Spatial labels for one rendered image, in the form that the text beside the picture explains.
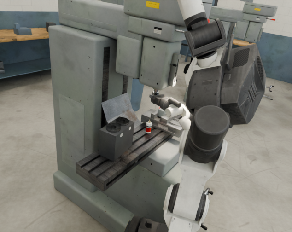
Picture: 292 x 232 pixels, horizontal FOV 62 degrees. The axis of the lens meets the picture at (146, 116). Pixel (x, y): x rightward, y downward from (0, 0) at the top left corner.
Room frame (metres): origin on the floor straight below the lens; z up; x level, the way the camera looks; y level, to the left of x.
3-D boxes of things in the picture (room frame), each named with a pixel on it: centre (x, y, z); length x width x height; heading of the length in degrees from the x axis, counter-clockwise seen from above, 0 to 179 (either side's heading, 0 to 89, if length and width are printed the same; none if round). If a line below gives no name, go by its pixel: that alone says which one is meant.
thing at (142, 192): (1.57, -0.07, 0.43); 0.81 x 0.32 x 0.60; 59
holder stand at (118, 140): (1.30, 0.17, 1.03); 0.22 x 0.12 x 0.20; 156
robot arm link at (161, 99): (1.51, -0.10, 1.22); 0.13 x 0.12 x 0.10; 127
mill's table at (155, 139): (1.58, -0.05, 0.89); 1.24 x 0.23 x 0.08; 149
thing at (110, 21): (1.85, 0.38, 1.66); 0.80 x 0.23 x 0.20; 59
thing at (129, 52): (1.69, 0.12, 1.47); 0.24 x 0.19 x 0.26; 149
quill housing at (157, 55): (1.59, -0.04, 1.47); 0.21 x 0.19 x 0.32; 149
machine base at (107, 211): (1.72, 0.17, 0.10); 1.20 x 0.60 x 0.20; 59
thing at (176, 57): (1.53, -0.14, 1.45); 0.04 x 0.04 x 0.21; 59
